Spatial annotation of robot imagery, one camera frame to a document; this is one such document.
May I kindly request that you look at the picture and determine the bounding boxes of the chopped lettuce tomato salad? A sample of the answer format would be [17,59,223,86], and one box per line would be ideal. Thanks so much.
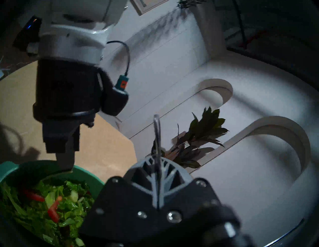
[0,178,95,247]

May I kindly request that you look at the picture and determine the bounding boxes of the green salad bowl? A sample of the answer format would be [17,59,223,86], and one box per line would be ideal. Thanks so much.
[0,161,105,247]

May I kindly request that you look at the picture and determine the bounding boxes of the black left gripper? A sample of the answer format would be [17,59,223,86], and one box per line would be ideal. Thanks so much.
[32,59,111,173]

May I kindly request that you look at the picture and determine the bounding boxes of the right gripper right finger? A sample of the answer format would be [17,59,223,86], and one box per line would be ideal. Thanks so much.
[158,159,250,247]

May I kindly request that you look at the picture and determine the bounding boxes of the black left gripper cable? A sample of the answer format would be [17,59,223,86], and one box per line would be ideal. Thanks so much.
[107,41,131,76]

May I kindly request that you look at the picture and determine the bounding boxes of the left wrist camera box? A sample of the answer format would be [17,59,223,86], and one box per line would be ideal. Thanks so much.
[101,72,130,117]

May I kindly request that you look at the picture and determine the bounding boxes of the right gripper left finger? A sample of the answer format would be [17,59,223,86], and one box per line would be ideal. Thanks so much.
[79,156,160,247]

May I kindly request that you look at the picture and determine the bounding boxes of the tall dark potted plant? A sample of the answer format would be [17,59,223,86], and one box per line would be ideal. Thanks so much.
[151,107,229,169]

